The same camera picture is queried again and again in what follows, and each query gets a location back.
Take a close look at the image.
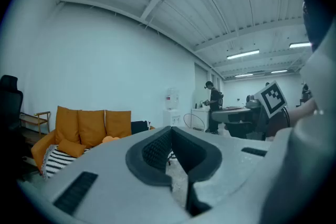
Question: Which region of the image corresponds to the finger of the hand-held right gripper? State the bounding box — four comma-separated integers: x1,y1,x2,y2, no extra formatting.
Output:
211,108,253,124

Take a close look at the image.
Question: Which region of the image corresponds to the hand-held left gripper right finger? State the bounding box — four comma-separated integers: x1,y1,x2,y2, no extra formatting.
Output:
171,126,223,217

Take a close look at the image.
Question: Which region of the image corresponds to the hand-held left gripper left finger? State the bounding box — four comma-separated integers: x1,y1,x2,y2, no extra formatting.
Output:
125,125,173,187

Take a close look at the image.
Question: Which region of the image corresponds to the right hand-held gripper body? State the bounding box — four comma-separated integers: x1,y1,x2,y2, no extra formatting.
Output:
245,80,288,140

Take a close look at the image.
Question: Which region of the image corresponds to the orange flower pillow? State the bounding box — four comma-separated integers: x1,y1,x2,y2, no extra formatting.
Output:
101,135,121,144

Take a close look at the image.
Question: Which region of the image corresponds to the person's right forearm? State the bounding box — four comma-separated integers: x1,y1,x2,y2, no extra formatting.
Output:
287,98,317,126

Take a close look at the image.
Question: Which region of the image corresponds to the white cabinet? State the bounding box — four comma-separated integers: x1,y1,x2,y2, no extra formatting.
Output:
191,107,211,132

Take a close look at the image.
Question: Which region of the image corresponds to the white water dispenser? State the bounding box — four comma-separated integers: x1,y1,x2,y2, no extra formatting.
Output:
163,109,182,128

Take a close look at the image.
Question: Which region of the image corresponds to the large orange sofa pillow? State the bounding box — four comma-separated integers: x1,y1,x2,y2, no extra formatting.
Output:
77,110,107,149
54,105,81,145
104,110,132,138

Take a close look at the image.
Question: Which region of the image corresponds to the clear water dispenser bottle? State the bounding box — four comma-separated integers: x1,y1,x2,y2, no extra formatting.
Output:
165,87,181,111

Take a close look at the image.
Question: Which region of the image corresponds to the small orange sofa pillow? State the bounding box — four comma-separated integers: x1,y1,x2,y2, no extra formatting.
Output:
57,138,87,158

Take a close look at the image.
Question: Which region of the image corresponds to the orange sofa with striped blanket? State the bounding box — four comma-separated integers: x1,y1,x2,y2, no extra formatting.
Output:
41,120,178,179

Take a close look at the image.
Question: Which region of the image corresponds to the wooden side table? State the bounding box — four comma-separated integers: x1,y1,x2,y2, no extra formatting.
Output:
19,111,52,145

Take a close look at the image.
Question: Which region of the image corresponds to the black office chair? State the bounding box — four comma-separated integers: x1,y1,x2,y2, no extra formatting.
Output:
0,74,25,141

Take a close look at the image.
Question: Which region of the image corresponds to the gold wire chair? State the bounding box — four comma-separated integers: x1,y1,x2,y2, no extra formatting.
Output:
183,113,206,133

